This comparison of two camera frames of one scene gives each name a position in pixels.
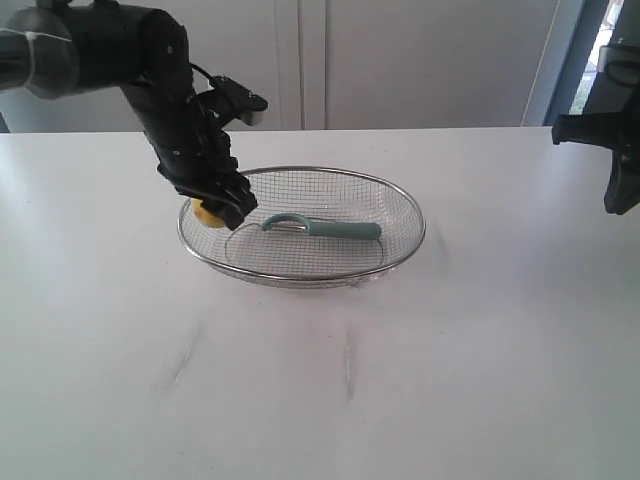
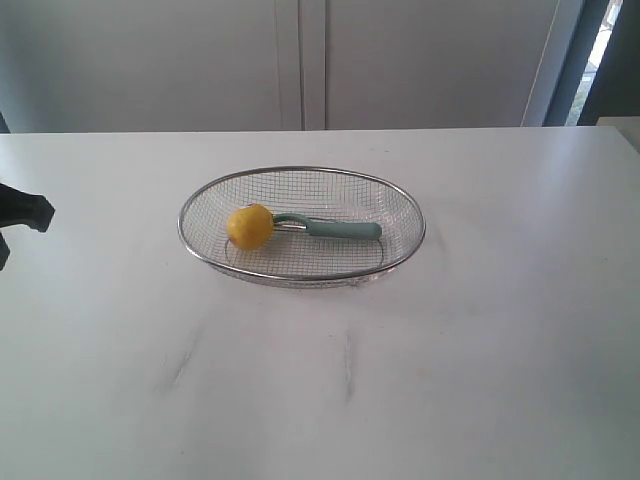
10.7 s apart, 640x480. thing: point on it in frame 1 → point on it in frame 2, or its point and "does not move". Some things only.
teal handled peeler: [367, 231] does not move
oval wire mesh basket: [282, 255] does not move
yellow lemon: [205, 217] → [250, 227]
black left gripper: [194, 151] → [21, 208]
